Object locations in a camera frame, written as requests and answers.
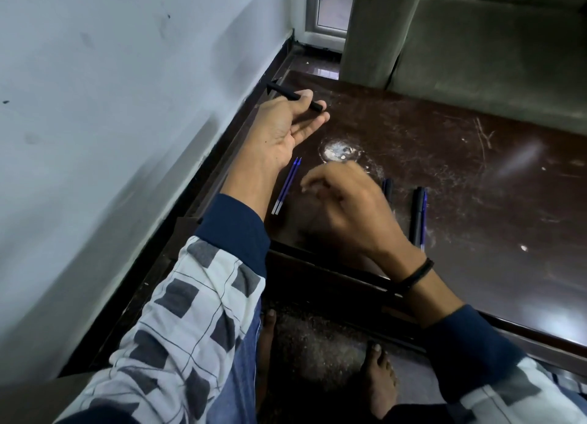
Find blue jeans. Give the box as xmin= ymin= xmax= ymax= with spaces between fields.
xmin=205 ymin=297 xmax=263 ymax=424

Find grey green sofa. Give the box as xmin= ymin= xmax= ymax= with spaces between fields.
xmin=339 ymin=0 xmax=587 ymax=136

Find person's left foot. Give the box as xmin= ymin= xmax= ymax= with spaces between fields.
xmin=255 ymin=308 xmax=279 ymax=411

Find person's foot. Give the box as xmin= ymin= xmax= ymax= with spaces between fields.
xmin=359 ymin=340 xmax=400 ymax=421
xmin=255 ymin=308 xmax=279 ymax=411

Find person's right forearm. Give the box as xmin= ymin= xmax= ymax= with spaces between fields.
xmin=383 ymin=249 xmax=587 ymax=424

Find person's right hand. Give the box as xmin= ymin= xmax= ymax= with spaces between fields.
xmin=300 ymin=160 xmax=414 ymax=278

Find person's right foot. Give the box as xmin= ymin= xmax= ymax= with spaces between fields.
xmin=359 ymin=340 xmax=400 ymax=421

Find person's left hand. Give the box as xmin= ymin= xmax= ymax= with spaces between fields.
xmin=250 ymin=90 xmax=331 ymax=171

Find person's left forearm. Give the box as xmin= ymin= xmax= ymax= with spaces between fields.
xmin=54 ymin=155 xmax=284 ymax=424

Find white window frame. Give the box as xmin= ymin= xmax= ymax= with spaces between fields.
xmin=304 ymin=0 xmax=357 ymax=53

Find blue pen refill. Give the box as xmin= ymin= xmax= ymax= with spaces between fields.
xmin=420 ymin=188 xmax=428 ymax=253
xmin=271 ymin=157 xmax=299 ymax=215
xmin=274 ymin=158 xmax=302 ymax=216

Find black wristband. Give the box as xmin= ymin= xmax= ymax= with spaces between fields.
xmin=393 ymin=257 xmax=435 ymax=297

